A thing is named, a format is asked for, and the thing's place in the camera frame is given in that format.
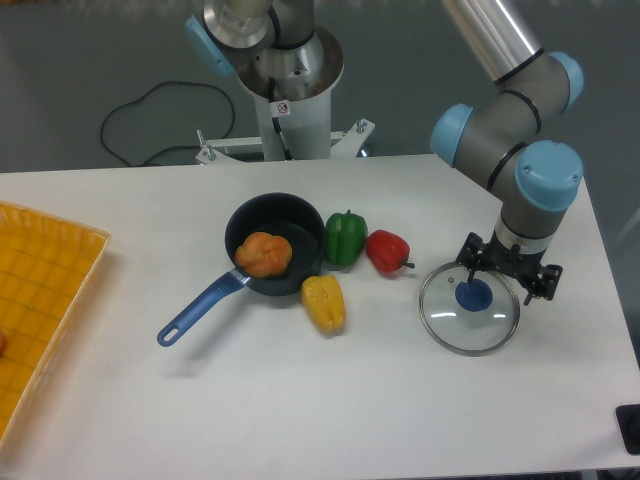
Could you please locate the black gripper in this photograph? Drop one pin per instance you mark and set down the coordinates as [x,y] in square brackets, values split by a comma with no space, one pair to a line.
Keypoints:
[540,281]

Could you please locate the glass pot lid blue knob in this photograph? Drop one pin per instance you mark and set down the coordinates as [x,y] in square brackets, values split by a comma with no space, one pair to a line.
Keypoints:
[468,314]

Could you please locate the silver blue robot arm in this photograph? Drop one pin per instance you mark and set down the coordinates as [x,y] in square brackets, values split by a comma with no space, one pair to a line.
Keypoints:
[496,147]

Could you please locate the red bell pepper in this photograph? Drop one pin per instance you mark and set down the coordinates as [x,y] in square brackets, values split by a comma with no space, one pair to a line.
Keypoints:
[388,252]

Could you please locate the green bell pepper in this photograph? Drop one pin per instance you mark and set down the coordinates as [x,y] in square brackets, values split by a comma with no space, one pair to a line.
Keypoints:
[345,237]

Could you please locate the black device at table edge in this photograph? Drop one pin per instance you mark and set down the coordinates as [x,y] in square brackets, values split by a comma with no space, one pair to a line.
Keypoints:
[628,421]

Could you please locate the yellow bell pepper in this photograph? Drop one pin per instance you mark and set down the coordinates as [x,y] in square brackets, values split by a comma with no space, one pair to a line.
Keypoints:
[323,300]

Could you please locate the orange bread roll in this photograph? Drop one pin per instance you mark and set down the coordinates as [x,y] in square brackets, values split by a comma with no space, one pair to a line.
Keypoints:
[264,255]

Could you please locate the yellow woven basket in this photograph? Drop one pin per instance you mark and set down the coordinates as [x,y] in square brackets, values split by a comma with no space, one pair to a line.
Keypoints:
[46,264]

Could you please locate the dark pot blue handle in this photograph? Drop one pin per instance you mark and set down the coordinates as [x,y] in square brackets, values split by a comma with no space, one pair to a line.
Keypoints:
[278,213]

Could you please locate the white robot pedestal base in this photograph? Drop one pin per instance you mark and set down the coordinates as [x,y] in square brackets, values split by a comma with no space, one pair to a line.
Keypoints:
[292,95]

